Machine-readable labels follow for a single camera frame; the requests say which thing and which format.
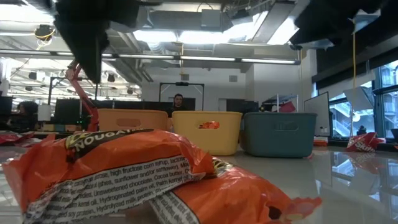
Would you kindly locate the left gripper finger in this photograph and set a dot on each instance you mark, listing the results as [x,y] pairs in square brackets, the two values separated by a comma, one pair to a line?
[77,46]
[93,53]

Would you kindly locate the orange plastic bin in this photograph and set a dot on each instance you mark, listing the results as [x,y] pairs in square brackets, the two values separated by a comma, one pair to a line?
[133,119]

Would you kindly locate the orange candy bar packet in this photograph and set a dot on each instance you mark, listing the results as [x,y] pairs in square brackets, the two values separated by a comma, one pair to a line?
[124,155]
[209,125]
[236,193]

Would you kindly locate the red Skittles candy packet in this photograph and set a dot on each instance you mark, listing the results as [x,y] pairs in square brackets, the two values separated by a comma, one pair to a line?
[365,143]
[12,137]
[29,143]

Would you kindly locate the teal plastic bin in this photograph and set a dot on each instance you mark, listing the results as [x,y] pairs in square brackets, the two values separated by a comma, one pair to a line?
[280,140]

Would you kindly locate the yellow plastic bin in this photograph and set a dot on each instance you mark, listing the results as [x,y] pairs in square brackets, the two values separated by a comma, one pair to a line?
[192,137]

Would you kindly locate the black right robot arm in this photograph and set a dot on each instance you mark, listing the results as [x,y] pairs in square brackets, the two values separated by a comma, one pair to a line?
[348,4]

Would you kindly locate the red desk lamp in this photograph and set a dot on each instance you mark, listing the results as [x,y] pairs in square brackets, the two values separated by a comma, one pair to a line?
[74,74]

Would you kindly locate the long ceiling light strip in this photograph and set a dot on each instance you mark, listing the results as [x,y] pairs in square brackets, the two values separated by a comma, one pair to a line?
[31,52]
[267,61]

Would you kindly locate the black office partition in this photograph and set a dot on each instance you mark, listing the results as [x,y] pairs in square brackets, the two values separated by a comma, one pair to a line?
[71,112]

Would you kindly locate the person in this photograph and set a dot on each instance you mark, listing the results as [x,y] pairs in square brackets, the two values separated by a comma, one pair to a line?
[28,109]
[178,101]

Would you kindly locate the white hanging panel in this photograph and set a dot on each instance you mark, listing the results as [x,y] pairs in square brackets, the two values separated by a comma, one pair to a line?
[359,98]

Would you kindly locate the metal shelf rack red bins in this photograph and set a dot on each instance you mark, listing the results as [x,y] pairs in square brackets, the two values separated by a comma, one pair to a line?
[287,107]

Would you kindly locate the whiteboard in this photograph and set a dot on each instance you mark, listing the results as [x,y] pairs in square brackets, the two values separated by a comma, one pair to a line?
[317,115]

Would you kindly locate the grey ceiling box unit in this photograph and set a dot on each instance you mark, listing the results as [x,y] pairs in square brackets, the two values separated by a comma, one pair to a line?
[211,18]

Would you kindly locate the small black desk object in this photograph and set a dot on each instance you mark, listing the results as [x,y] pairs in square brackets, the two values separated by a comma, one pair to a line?
[361,130]

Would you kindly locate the small orange white box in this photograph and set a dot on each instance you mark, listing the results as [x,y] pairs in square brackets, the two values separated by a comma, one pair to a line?
[320,142]

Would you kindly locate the silver spiral ceiling duct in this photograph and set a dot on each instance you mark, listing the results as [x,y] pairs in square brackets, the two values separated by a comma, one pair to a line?
[124,70]

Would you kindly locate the black aluminium table frame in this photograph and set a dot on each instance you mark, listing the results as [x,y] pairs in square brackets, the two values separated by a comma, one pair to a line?
[339,143]

